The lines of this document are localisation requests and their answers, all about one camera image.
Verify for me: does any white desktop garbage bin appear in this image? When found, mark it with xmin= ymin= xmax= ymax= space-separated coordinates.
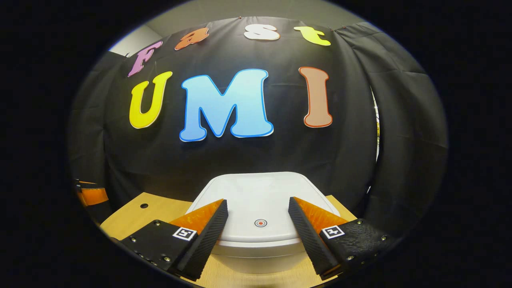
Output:
xmin=185 ymin=172 xmax=341 ymax=275

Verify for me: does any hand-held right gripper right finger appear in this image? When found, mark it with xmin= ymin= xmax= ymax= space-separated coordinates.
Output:
xmin=288 ymin=196 xmax=395 ymax=281

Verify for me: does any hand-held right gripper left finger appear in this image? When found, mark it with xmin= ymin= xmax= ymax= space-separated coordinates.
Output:
xmin=115 ymin=199 xmax=230 ymax=281

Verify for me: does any black backdrop cloth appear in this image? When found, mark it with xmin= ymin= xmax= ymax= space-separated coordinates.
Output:
xmin=67 ymin=16 xmax=448 ymax=236

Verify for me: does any light wooden desktop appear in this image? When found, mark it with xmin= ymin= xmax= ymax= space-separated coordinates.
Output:
xmin=99 ymin=192 xmax=359 ymax=288

